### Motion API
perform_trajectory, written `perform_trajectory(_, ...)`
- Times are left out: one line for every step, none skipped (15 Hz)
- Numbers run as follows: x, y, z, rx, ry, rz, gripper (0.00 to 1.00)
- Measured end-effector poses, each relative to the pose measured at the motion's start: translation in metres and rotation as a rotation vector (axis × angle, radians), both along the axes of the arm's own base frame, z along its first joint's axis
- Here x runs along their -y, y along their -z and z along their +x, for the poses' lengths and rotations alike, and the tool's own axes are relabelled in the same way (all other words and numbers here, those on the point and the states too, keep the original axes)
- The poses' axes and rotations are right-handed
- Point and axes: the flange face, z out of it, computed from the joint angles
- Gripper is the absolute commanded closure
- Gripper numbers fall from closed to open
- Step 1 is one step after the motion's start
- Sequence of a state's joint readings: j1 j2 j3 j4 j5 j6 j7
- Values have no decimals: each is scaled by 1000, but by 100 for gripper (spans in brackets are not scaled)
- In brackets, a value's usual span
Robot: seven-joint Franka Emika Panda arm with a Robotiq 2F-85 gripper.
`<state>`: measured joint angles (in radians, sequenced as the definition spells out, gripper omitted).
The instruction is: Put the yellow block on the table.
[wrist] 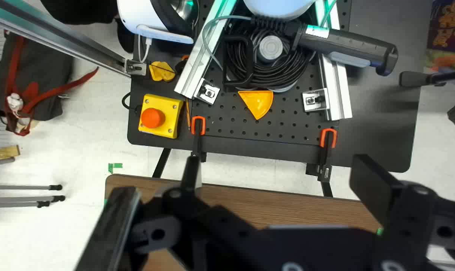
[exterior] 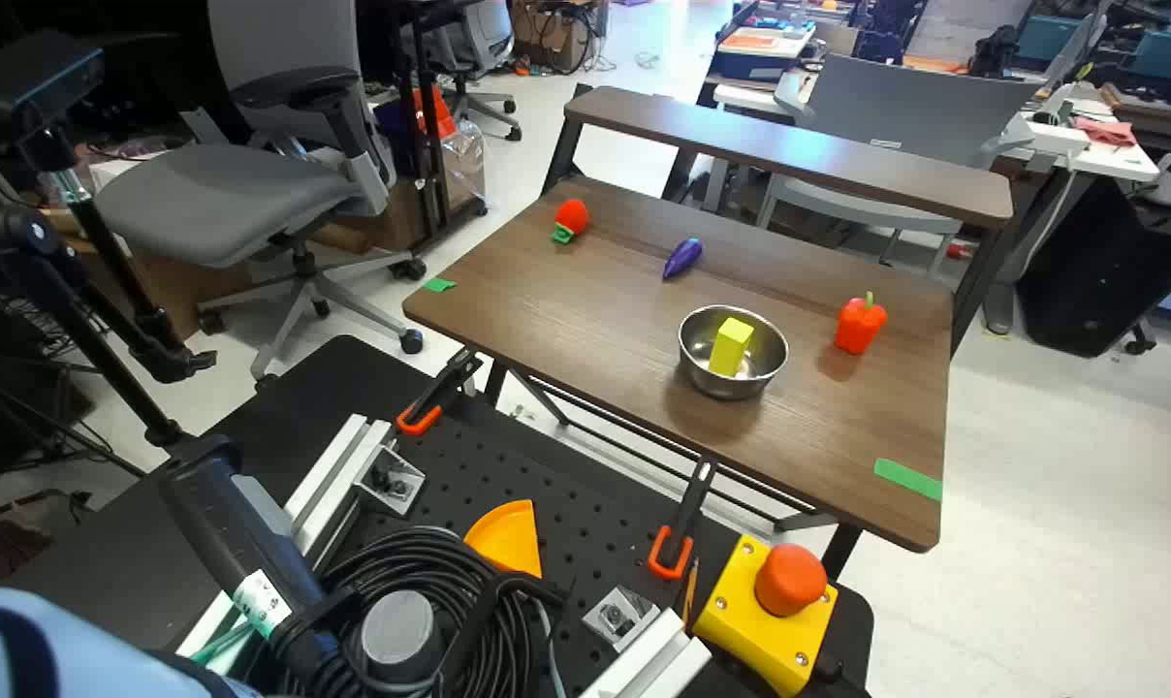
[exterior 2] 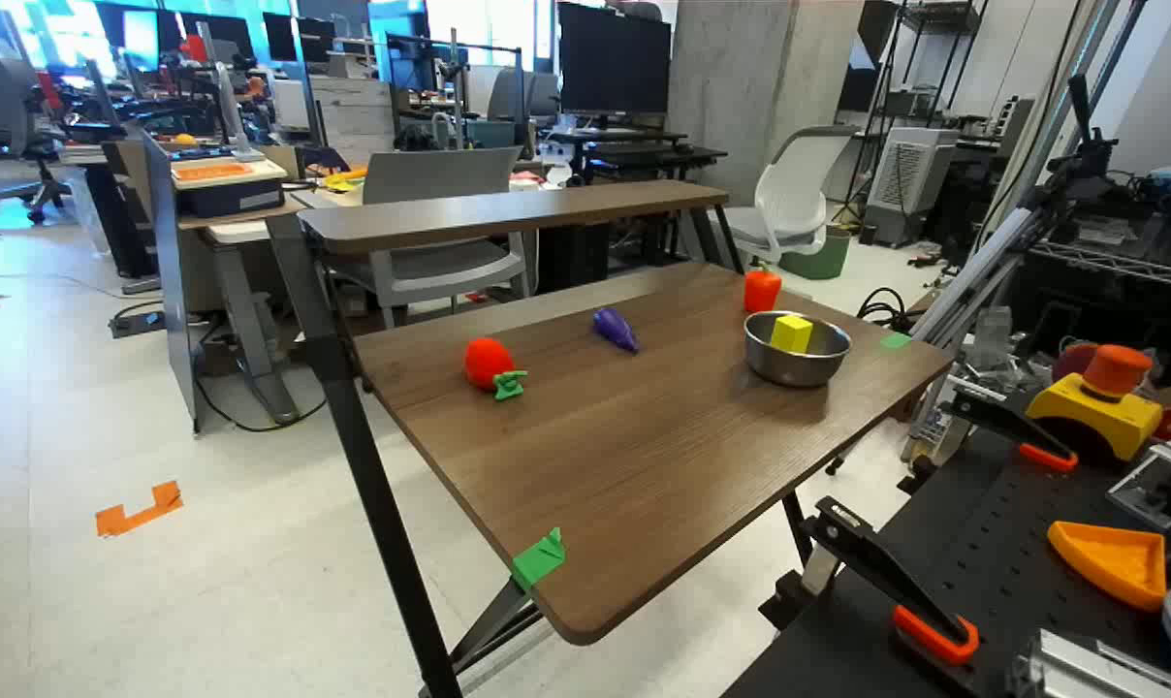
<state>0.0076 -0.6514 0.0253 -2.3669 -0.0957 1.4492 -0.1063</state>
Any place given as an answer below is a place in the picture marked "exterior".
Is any yellow emergency stop box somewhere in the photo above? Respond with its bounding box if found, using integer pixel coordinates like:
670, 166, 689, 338
696, 535, 838, 698

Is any metal bowl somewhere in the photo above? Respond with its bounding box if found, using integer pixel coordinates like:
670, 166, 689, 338
679, 307, 789, 403

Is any black orange clamp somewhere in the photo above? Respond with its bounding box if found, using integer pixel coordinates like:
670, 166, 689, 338
397, 349, 478, 440
649, 462, 714, 582

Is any grey office chair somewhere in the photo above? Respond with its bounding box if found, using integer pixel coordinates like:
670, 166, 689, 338
97, 0, 421, 380

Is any brown wooden bench shelf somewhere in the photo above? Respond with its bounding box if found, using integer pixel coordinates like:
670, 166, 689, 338
543, 84, 1017, 287

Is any yellow block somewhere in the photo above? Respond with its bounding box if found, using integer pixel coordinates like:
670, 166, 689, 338
710, 317, 751, 378

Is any black cable bundle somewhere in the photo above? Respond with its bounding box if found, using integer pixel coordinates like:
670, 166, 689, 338
253, 520, 569, 698

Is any green tape marker near corner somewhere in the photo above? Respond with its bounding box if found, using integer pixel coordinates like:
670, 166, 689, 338
874, 458, 941, 503

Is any purple toy eggplant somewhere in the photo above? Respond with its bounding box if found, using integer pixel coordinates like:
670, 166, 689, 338
663, 237, 703, 282

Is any green tape marker corner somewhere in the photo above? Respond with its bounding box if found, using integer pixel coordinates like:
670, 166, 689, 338
421, 277, 453, 294
874, 458, 941, 503

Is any green tape marker far corner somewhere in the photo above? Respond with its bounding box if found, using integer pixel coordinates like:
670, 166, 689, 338
421, 277, 453, 294

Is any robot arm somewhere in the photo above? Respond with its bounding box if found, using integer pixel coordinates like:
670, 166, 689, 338
0, 445, 343, 698

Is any orange wedge piece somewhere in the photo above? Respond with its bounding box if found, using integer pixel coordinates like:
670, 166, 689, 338
464, 499, 543, 579

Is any black orange clamp right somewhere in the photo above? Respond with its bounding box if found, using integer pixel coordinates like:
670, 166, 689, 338
649, 462, 714, 582

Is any black camera tripod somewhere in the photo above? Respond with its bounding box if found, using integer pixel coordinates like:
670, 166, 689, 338
0, 31, 221, 450

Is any black orange clamp left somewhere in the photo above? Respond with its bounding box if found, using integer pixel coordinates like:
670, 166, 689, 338
397, 349, 478, 440

